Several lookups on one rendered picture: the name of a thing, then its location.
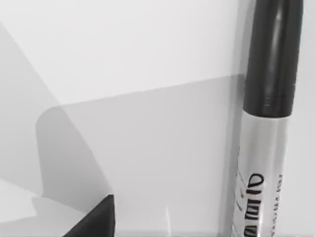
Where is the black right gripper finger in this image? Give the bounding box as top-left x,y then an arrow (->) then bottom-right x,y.
60,194 -> 116,237

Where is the black and silver marker pen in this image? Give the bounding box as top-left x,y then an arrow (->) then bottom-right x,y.
229,0 -> 307,237

